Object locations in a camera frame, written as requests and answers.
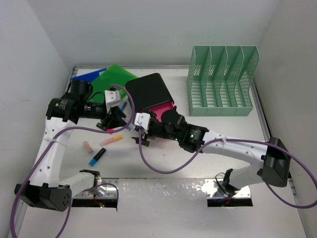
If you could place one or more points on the light blue notebook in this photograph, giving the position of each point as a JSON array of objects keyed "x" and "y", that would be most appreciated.
[{"x": 123, "y": 104}]

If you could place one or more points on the orange highlighter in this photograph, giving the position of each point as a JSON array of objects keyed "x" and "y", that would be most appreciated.
[{"x": 111, "y": 140}]

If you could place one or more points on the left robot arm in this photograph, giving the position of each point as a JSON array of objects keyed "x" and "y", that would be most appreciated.
[{"x": 43, "y": 187}]

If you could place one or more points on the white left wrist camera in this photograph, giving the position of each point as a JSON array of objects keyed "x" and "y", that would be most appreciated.
[{"x": 112, "y": 98}]

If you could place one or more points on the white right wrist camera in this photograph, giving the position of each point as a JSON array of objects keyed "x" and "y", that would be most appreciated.
[{"x": 142, "y": 121}]

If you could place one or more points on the green file rack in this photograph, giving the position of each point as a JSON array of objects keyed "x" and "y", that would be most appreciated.
[{"x": 219, "y": 80}]

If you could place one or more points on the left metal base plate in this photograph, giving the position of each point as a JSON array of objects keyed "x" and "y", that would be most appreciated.
[{"x": 107, "y": 190}]

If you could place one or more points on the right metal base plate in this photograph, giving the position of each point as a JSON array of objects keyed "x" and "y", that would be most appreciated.
[{"x": 216, "y": 190}]

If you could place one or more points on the black drawer cabinet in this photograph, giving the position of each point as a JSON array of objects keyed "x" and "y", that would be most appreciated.
[{"x": 149, "y": 91}]

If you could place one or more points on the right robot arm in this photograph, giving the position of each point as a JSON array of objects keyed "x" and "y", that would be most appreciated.
[{"x": 268, "y": 162}]

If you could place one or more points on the green plastic folder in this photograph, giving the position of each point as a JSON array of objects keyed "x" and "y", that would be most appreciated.
[{"x": 112, "y": 75}]

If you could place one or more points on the blue highlighter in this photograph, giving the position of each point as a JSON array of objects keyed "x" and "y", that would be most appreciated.
[{"x": 97, "y": 157}]

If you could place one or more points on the pink top drawer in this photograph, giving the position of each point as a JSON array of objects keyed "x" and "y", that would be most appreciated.
[{"x": 161, "y": 108}]

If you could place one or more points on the white front cover board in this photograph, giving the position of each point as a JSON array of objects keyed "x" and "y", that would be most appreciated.
[{"x": 169, "y": 208}]

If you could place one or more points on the metal base plate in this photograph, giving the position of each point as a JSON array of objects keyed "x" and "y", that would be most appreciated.
[
  {"x": 107, "y": 190},
  {"x": 216, "y": 190}
]

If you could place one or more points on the blue plastic folder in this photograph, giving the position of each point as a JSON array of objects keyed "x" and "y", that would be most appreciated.
[{"x": 88, "y": 75}]

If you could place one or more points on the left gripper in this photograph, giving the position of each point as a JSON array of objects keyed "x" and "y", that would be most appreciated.
[{"x": 114, "y": 118}]

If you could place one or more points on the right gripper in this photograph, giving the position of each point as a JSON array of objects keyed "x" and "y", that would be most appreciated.
[{"x": 149, "y": 132}]

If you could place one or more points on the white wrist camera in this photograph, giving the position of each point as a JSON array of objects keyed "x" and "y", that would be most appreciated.
[
  {"x": 142, "y": 121},
  {"x": 112, "y": 98}
]

